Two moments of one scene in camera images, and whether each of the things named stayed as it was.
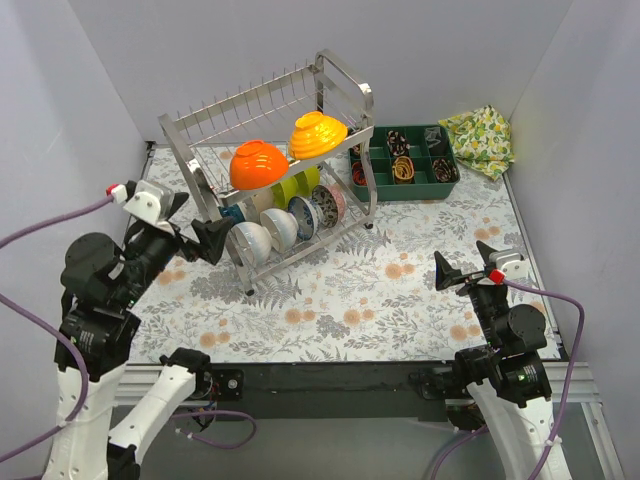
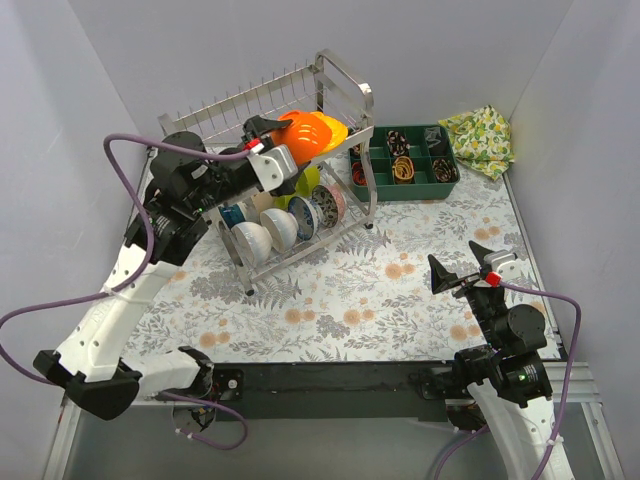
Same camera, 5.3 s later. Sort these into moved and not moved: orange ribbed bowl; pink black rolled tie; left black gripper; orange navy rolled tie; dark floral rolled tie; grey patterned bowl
Moved: orange ribbed bowl; left black gripper
Not moved: pink black rolled tie; grey patterned bowl; orange navy rolled tie; dark floral rolled tie
